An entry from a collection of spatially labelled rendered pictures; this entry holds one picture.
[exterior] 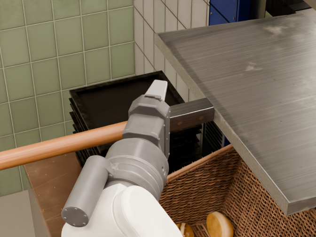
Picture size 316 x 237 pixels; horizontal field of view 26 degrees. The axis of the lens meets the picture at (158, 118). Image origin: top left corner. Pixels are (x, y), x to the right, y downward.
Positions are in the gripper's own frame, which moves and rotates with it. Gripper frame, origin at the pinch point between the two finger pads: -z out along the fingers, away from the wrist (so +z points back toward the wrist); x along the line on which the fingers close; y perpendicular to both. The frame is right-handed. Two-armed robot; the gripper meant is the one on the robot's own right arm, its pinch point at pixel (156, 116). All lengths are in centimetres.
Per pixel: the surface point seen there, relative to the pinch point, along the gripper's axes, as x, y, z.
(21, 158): -12.0, 22.7, 0.9
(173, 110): -10.7, 0.7, -16.2
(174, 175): -52, 6, -45
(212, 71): -13.8, -3.2, -34.9
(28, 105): -90, 77, -112
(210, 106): -10.7, -5.4, -18.8
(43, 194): -74, 46, -52
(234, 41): -13.7, -5.9, -47.5
